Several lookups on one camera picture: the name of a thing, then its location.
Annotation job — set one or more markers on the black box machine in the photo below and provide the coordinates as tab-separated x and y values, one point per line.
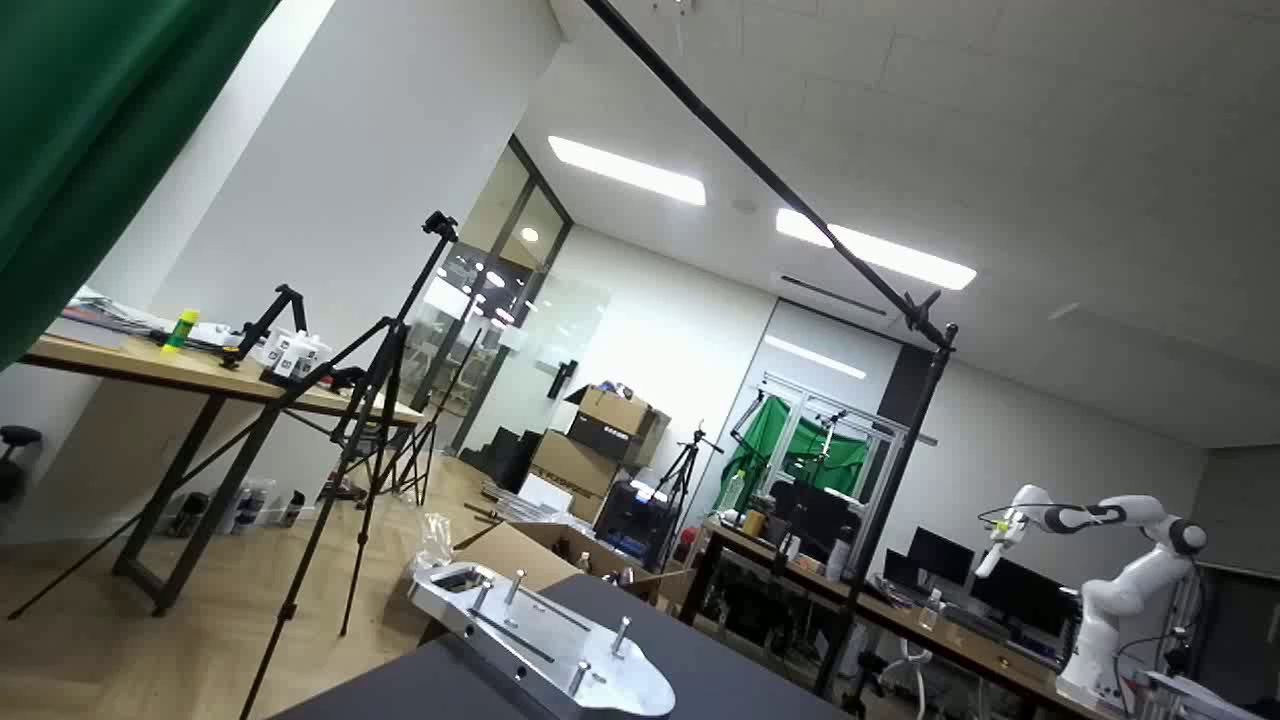
633	519

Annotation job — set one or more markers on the small cardboard box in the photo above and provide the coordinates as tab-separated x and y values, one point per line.
616	411

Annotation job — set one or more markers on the wooden table with black legs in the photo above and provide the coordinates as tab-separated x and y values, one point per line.
145	363

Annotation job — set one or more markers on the small black computer monitor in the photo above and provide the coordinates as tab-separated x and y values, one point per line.
943	558

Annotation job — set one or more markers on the dim ceiling light strip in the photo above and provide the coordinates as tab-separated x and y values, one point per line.
813	357

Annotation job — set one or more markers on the stack of papers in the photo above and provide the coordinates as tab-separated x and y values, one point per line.
112	319

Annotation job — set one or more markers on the black upright stand pole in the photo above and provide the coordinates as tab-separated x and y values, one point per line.
896	482

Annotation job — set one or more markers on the green curtain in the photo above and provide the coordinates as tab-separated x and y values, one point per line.
80	122

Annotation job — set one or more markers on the small black tabletop tripod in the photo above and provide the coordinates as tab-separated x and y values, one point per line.
269	313

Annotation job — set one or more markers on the wide black computer monitor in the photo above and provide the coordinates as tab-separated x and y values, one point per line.
1021	596

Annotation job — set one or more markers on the open flat cardboard box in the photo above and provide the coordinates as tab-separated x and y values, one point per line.
534	549

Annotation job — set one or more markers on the short black background tripod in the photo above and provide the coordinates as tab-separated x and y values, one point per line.
680	472

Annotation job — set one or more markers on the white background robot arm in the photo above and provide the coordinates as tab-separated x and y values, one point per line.
1135	584

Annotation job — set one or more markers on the large cardboard box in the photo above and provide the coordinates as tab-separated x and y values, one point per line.
573	463

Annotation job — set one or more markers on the long ceiling light panel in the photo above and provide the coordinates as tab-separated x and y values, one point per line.
872	250

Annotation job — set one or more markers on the clear plastic bottle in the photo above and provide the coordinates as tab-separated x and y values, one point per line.
432	543

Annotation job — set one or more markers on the tall black camera tripod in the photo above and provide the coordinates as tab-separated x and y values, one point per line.
382	384

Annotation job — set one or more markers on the black overhead boom pole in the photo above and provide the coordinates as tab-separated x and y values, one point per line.
761	167

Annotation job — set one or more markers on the silver metal mounting plate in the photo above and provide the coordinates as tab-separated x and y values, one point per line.
544	635

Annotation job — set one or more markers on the yellow green bottle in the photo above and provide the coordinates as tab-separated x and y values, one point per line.
178	329

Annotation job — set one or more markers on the narrow green hanging cloth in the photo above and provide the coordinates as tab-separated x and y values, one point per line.
758	446

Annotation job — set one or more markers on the short ceiling light panel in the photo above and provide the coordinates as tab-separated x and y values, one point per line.
627	168

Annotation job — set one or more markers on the long wooden office desk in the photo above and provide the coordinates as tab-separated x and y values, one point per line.
933	630

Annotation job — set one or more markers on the wide green hanging cloth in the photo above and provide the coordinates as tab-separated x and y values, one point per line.
830	457

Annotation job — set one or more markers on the white clutter on table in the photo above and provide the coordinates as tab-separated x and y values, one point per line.
295	354

